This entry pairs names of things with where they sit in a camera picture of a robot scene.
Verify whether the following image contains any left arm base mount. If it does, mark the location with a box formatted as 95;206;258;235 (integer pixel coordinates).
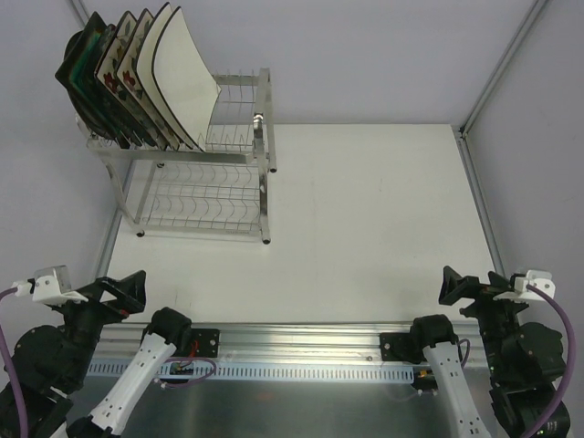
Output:
187;328;221;359

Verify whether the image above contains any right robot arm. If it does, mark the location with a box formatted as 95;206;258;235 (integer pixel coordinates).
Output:
409;266;576;437

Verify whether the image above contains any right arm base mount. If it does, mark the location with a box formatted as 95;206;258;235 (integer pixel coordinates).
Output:
379;332;425;364

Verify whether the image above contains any stainless steel dish rack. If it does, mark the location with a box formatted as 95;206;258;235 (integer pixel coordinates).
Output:
78;68;277;245

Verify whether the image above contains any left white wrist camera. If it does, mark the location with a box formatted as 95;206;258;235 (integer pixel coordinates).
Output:
12;265;89;307

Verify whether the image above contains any round silver-rimmed cream plate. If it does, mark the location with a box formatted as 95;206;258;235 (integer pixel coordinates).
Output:
55;29;114;140

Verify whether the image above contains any aluminium frame rail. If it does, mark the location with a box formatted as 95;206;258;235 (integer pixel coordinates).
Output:
94;321;487;368

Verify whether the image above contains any white slotted cable duct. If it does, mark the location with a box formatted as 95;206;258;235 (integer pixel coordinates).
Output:
86;362;416;383

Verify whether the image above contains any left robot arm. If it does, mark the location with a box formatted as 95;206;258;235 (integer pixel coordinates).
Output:
1;266;192;437

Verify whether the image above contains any dark square teal-centre plate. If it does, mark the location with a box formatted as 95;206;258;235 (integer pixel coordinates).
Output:
55;12;130;147

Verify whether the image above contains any cream floral square plate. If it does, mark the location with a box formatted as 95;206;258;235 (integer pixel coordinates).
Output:
95;11;158;146

